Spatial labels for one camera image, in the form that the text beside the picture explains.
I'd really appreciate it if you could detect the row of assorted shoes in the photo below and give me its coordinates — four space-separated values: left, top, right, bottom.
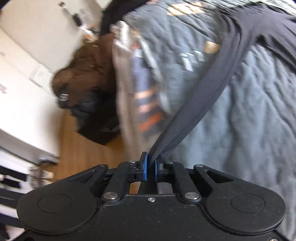
29 155 59 186

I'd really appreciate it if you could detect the brown jacket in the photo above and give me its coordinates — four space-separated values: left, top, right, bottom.
52 32 118 112

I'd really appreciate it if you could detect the dark navy sweater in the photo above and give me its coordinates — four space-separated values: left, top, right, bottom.
148 5 296 163

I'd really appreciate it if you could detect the printed blue-grey quilt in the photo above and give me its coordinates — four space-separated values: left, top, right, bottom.
125 0 296 241

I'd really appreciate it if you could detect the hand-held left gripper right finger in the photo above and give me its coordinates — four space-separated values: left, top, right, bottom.
154 158 233 202

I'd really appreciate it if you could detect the black vented box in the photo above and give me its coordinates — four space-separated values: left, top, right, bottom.
76 111 122 145

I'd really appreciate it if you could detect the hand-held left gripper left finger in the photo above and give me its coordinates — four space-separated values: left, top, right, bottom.
69 152 148 202

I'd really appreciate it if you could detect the black cap with logo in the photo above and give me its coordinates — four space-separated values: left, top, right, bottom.
55 88 74 109

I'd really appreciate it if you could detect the white wardrobe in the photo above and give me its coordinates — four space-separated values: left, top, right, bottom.
0 28 77 163

